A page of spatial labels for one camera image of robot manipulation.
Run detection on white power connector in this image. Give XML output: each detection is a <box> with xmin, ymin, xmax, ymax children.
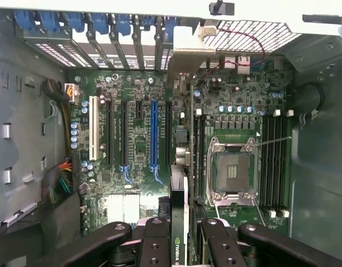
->
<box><xmin>63</xmin><ymin>82</ymin><xmax>80</xmax><ymax>103</ymax></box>

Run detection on black sleeved power cable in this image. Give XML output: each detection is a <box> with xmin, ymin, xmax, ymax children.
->
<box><xmin>42</xmin><ymin>78</ymin><xmax>72</xmax><ymax>156</ymax></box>

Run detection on thin red wire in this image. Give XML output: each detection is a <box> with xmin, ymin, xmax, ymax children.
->
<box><xmin>198</xmin><ymin>27</ymin><xmax>266</xmax><ymax>82</ymax></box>

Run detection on open black PC case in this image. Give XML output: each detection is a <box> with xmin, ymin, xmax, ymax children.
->
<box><xmin>0</xmin><ymin>0</ymin><xmax>342</xmax><ymax>267</ymax></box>

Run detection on black long expansion slot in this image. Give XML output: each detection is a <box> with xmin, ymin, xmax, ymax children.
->
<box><xmin>105</xmin><ymin>98</ymin><xmax>116</xmax><ymax>165</ymax></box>
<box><xmin>120</xmin><ymin>100</ymin><xmax>130</xmax><ymax>165</ymax></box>
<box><xmin>164</xmin><ymin>101</ymin><xmax>174</xmax><ymax>165</ymax></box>

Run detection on silver chipset heatsink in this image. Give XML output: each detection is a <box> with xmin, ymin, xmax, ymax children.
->
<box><xmin>107</xmin><ymin>192</ymin><xmax>141</xmax><ymax>224</ymax></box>

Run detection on blue expansion slot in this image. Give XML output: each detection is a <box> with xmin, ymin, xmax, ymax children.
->
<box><xmin>149</xmin><ymin>99</ymin><xmax>161</xmax><ymax>169</ymax></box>

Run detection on coloured wire bundle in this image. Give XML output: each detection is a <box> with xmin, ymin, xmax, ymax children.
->
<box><xmin>40</xmin><ymin>156</ymin><xmax>75</xmax><ymax>206</ymax></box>

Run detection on green motherboard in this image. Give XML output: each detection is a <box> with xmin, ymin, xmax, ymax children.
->
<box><xmin>63</xmin><ymin>55</ymin><xmax>297</xmax><ymax>243</ymax></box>

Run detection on blue slot clip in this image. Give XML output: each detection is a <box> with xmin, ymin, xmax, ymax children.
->
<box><xmin>39</xmin><ymin>11</ymin><xmax>60</xmax><ymax>33</ymax></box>
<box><xmin>140</xmin><ymin>15</ymin><xmax>155</xmax><ymax>30</ymax></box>
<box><xmin>13</xmin><ymin>9</ymin><xmax>35</xmax><ymax>33</ymax></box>
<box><xmin>115</xmin><ymin>13</ymin><xmax>132</xmax><ymax>34</ymax></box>
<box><xmin>65</xmin><ymin>12</ymin><xmax>85</xmax><ymax>31</ymax></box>
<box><xmin>91</xmin><ymin>13</ymin><xmax>109</xmax><ymax>33</ymax></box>
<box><xmin>164</xmin><ymin>16</ymin><xmax>180</xmax><ymax>36</ymax></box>

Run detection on black RAM slot bank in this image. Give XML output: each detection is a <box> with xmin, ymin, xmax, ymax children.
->
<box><xmin>261</xmin><ymin>109</ymin><xmax>291</xmax><ymax>218</ymax></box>

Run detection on white expansion slot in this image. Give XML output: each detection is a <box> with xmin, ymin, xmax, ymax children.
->
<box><xmin>89</xmin><ymin>95</ymin><xmax>101</xmax><ymax>161</ymax></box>

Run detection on thin metal locking lever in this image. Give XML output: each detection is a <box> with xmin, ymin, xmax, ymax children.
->
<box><xmin>254</xmin><ymin>135</ymin><xmax>294</xmax><ymax>147</ymax></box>

